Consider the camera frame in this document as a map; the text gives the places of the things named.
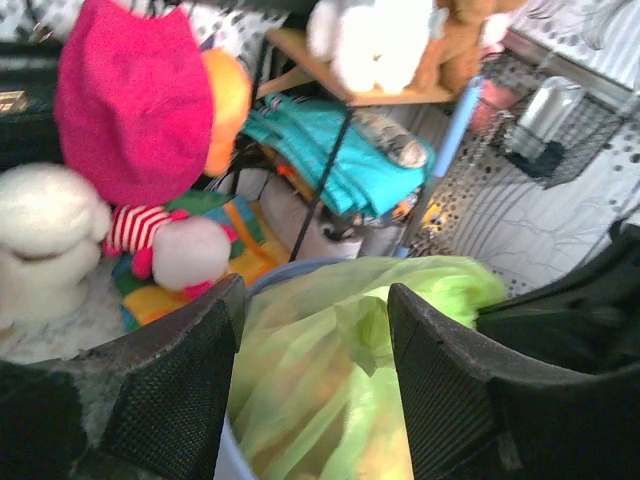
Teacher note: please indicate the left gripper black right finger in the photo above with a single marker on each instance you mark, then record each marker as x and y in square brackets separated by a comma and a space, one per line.
[476, 409]

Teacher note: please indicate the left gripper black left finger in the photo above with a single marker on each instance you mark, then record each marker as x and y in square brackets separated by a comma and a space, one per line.
[147, 405]

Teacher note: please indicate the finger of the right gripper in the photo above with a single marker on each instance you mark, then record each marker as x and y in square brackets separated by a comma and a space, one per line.
[587, 321]

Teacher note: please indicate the blue trash bin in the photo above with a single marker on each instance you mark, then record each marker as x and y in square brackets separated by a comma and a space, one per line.
[312, 344]

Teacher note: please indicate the green plastic trash bag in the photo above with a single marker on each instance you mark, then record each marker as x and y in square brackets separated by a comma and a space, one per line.
[356, 427]

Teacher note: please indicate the blue lint roller mop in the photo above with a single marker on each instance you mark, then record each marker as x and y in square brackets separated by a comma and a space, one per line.
[458, 125]

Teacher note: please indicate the pink white pig plush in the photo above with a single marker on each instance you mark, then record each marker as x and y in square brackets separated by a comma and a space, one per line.
[181, 252]

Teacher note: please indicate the white sheep plush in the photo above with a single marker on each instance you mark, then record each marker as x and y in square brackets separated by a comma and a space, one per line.
[52, 224]

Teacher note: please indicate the white sneakers pair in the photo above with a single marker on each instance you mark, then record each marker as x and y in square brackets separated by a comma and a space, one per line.
[327, 235]

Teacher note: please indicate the silver foil pouch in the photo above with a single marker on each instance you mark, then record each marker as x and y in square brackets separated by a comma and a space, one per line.
[556, 98]

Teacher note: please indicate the teal folded cloth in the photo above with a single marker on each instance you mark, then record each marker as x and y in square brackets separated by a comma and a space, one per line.
[362, 179]

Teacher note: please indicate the magenta felt hat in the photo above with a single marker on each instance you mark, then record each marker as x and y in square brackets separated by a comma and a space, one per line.
[133, 104]

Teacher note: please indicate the orange plush toy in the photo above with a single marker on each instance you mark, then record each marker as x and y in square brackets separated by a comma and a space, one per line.
[231, 91]

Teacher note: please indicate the brown teddy bear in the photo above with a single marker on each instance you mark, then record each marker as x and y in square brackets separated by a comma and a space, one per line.
[454, 58]

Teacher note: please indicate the black metal shelf rack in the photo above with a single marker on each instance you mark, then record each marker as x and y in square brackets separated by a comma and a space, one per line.
[292, 44]

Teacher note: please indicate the white dog plush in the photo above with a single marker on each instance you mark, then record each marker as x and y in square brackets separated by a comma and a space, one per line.
[370, 44]

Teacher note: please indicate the black wire basket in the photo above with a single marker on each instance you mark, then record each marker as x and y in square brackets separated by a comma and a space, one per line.
[511, 82]

